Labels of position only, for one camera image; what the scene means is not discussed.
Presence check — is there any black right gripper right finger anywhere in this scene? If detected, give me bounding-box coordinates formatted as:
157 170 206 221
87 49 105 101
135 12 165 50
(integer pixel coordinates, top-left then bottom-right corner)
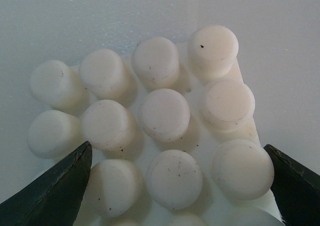
264 144 320 226

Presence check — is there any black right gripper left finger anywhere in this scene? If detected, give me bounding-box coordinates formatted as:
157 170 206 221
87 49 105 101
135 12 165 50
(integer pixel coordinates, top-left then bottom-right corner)
0 141 92 226

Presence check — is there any white studded base plate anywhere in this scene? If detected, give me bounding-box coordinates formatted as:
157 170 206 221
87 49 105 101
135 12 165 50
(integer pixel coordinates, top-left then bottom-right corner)
28 25 282 226

